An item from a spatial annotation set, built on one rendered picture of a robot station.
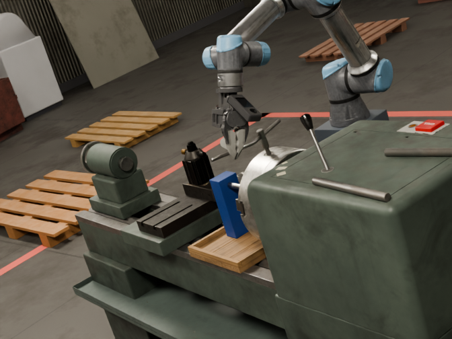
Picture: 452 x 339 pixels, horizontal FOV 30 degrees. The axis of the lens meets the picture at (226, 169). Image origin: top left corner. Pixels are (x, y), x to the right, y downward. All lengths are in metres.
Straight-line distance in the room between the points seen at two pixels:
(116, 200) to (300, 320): 1.33
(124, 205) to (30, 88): 7.09
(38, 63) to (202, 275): 7.81
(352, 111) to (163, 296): 1.13
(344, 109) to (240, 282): 0.76
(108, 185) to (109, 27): 8.00
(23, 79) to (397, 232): 8.78
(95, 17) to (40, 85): 1.39
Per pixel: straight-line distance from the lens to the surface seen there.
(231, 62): 2.47
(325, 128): 3.18
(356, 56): 2.97
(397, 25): 9.22
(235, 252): 2.90
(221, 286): 2.98
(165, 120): 8.04
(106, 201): 3.71
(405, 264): 2.08
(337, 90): 3.11
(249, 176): 2.61
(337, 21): 2.88
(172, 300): 3.52
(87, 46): 11.28
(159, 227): 3.09
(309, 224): 2.27
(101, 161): 3.62
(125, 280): 3.62
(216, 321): 3.25
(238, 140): 2.50
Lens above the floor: 2.07
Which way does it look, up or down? 19 degrees down
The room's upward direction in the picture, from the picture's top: 17 degrees counter-clockwise
